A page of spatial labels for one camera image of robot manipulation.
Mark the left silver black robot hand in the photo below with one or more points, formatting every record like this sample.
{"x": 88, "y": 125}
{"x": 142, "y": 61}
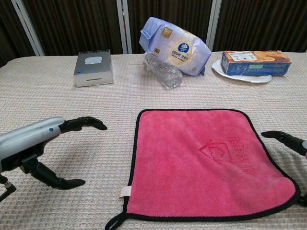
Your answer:
{"x": 21, "y": 141}

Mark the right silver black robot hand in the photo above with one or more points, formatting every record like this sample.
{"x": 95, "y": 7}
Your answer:
{"x": 287, "y": 140}

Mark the pink and black cloth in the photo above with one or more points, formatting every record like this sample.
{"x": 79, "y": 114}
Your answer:
{"x": 192, "y": 155}

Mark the white plate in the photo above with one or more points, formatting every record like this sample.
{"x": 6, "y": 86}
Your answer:
{"x": 239, "y": 78}

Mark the blue orange cookie box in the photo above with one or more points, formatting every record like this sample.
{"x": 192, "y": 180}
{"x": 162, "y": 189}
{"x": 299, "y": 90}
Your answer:
{"x": 256, "y": 62}

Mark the beige woven tablecloth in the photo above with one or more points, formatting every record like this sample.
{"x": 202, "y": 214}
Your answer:
{"x": 96, "y": 100}

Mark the silver earbuds box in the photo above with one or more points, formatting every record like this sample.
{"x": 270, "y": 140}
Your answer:
{"x": 93, "y": 72}

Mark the lavender snack bag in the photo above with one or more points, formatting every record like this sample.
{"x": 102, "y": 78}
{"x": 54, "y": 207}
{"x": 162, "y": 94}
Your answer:
{"x": 177, "y": 48}

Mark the white screen frame post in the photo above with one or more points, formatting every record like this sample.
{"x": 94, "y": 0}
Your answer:
{"x": 124, "y": 28}
{"x": 213, "y": 24}
{"x": 28, "y": 28}

